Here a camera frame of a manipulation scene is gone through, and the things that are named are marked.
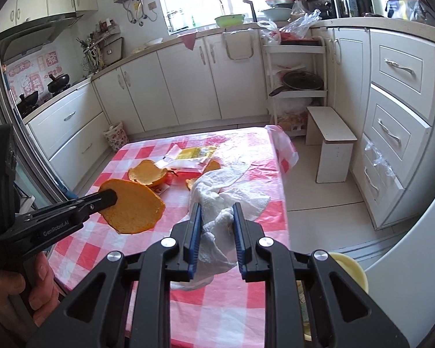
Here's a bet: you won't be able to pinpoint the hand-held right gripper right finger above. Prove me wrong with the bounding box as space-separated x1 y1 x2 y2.
232 203 410 348

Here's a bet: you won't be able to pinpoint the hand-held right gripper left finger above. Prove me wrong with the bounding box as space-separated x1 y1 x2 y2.
25 202 204 348

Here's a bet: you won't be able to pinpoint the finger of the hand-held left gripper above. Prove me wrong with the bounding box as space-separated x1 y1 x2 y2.
22 188 119 225

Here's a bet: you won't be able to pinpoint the large orange peel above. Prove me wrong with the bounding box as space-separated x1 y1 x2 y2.
99 178 166 235

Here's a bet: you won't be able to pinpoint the white paper towel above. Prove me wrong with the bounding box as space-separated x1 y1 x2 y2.
170 159 272 291

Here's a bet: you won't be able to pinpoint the person's left hand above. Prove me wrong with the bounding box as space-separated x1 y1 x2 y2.
0 252 61 329

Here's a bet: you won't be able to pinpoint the red checkered tablecloth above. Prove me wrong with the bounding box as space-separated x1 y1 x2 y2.
49 125 300 348

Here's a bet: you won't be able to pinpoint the cup-shaped orange peel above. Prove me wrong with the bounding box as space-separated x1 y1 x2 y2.
128 159 173 188

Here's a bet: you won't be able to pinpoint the floral waste basket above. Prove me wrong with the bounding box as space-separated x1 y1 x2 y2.
102 121 129 153

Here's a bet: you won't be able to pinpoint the small orange peel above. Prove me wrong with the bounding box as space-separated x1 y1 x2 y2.
186 159 222 191

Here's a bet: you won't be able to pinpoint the yellow snack wrapper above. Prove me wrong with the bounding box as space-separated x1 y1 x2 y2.
165 145 219 170

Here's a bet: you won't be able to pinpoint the black wok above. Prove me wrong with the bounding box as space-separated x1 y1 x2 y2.
17 92 40 115
46 73 72 94

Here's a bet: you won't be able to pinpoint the white step stool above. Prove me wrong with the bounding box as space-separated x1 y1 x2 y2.
305 106 358 184

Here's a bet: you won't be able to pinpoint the utensil holder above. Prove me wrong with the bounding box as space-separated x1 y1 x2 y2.
77 36 106 75

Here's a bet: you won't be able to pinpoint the white base cabinets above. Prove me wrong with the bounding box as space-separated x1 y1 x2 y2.
22 31 269 198

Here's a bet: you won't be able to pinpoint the spice rack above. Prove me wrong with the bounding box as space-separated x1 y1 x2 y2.
94 18 124 66

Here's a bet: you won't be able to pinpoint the white storage rack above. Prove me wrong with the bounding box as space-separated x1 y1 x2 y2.
263 38 329 137

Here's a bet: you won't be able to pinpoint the black frying pan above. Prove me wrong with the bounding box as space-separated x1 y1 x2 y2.
269 70 325 98

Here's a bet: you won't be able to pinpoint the range hood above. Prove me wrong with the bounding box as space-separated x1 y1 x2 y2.
0 12 85 63

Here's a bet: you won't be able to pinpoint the red cloth pennant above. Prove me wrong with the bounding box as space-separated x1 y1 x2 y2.
179 32 197 52

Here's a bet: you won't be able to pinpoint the white drawer cabinet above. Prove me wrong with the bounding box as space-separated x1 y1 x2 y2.
312 18 435 231

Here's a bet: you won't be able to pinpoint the green basin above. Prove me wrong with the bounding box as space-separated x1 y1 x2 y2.
215 14 247 28

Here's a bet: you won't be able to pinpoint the clear plastic bags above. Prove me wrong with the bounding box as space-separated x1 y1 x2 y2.
257 9 322 45

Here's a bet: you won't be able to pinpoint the chrome faucet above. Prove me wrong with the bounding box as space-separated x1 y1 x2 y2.
202 0 226 27

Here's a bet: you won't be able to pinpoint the black tap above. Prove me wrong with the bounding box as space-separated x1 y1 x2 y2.
242 0 259 23

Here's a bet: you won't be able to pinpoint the black coffee pot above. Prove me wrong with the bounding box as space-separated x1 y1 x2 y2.
304 0 331 19

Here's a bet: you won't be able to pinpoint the metal kettle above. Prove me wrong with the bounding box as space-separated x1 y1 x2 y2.
339 0 364 19

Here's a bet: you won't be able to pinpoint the blue foil bag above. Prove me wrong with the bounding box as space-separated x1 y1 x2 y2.
386 0 427 21

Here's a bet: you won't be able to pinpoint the red and white wall sticker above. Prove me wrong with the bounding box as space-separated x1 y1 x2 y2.
5 52 61 97

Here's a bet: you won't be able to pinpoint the plastic wrap on drawer handle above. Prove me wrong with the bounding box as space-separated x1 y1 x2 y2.
364 141 398 179

